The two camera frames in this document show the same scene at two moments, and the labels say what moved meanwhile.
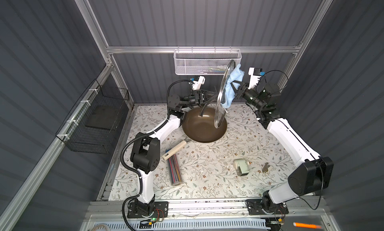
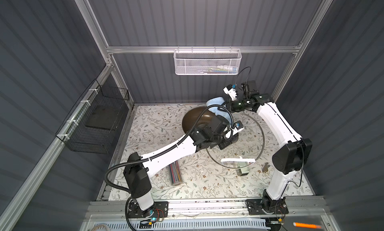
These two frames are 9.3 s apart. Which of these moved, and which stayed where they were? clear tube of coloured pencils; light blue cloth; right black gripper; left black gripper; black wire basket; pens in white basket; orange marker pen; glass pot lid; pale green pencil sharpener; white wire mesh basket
Moved: light blue cloth; glass pot lid; left black gripper; right black gripper
Stayed: pens in white basket; clear tube of coloured pencils; white wire mesh basket; black wire basket; pale green pencil sharpener; orange marker pen
